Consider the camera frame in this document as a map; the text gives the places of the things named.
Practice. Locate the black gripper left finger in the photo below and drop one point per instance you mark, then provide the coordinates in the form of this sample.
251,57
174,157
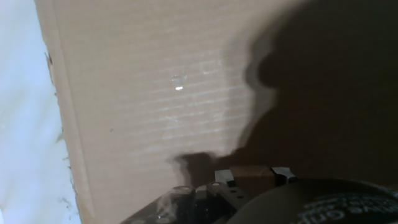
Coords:
224,178

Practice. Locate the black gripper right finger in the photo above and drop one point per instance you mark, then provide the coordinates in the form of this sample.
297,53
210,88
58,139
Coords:
283,175

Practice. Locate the small wooden cube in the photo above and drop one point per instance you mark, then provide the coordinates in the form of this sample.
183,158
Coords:
253,180

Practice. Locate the brown cardboard sheet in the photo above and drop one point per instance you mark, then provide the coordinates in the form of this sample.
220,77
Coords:
140,124

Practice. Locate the white marble pattern mat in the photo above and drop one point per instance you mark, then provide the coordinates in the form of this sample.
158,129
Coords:
25,109

